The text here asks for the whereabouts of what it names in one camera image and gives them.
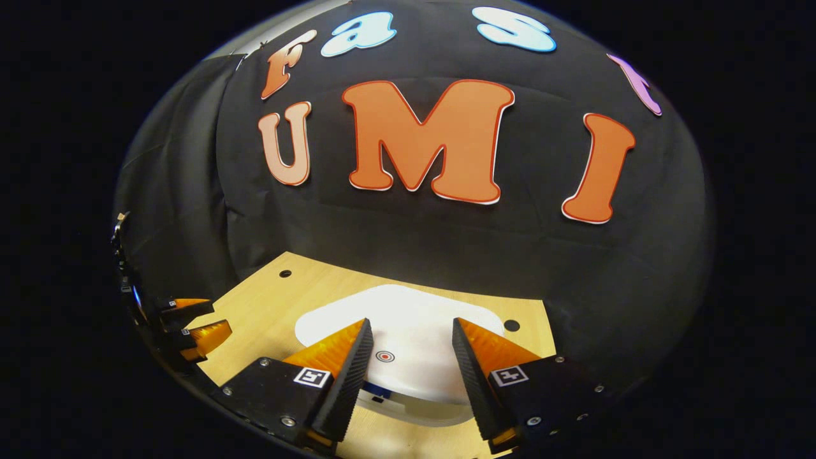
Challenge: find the wooden desktop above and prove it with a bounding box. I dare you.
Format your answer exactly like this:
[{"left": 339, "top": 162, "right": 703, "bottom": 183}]
[{"left": 182, "top": 252, "right": 557, "bottom": 459}]

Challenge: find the white desktop garbage bin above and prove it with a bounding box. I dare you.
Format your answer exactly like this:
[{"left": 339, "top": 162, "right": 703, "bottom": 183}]
[{"left": 295, "top": 284, "right": 506, "bottom": 428}]

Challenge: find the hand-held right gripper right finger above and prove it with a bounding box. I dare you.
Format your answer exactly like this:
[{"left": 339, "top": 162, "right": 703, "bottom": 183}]
[{"left": 451, "top": 317, "right": 609, "bottom": 455}]

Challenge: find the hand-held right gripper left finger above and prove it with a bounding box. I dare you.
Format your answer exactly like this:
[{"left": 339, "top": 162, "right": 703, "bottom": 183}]
[{"left": 220, "top": 317, "right": 375, "bottom": 455}]

